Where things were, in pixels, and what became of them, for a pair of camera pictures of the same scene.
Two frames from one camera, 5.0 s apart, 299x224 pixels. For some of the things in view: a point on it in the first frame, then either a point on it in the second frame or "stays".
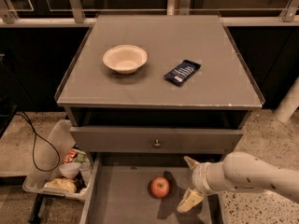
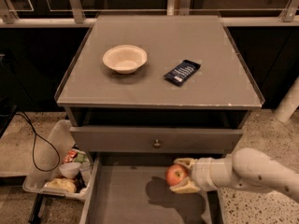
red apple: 160,187 → 175,174
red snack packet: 69,156 stays
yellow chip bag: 66,185 stays
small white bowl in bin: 70,170 stays
